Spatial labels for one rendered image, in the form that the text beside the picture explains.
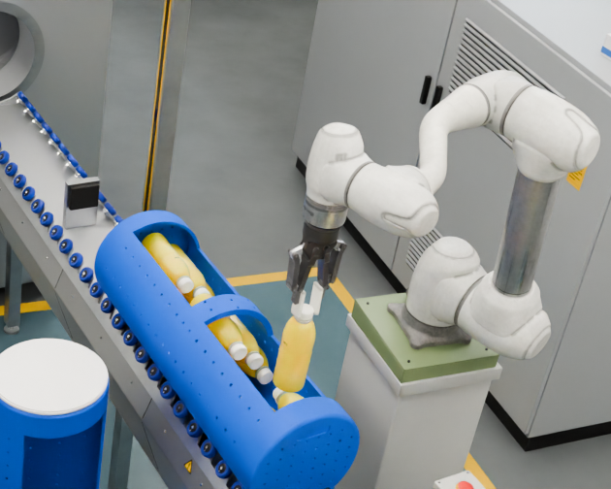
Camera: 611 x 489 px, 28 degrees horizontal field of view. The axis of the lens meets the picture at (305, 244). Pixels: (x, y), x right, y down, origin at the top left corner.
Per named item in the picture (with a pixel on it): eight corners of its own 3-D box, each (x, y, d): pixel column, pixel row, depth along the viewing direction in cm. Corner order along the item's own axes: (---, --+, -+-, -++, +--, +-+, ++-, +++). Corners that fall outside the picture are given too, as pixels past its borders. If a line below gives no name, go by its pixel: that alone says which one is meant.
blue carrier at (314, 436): (184, 285, 345) (193, 200, 329) (350, 492, 286) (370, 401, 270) (90, 307, 331) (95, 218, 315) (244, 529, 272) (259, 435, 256)
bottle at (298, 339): (291, 368, 275) (306, 303, 265) (309, 386, 270) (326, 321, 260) (266, 376, 271) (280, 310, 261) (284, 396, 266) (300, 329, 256)
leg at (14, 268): (16, 324, 470) (21, 185, 436) (21, 333, 466) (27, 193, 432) (1, 327, 467) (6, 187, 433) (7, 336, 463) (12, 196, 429)
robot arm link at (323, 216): (297, 187, 245) (292, 212, 249) (320, 210, 239) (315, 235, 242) (335, 181, 250) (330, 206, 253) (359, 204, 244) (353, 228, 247)
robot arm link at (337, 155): (291, 191, 244) (339, 220, 237) (304, 121, 235) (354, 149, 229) (326, 177, 251) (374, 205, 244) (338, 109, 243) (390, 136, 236)
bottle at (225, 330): (194, 320, 305) (229, 366, 293) (184, 304, 300) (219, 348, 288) (217, 305, 306) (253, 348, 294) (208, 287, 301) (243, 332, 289)
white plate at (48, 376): (-35, 380, 284) (-35, 384, 285) (64, 428, 276) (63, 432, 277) (37, 323, 306) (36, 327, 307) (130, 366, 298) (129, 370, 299)
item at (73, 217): (93, 219, 370) (96, 176, 362) (98, 227, 367) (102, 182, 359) (62, 225, 365) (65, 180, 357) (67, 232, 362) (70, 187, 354)
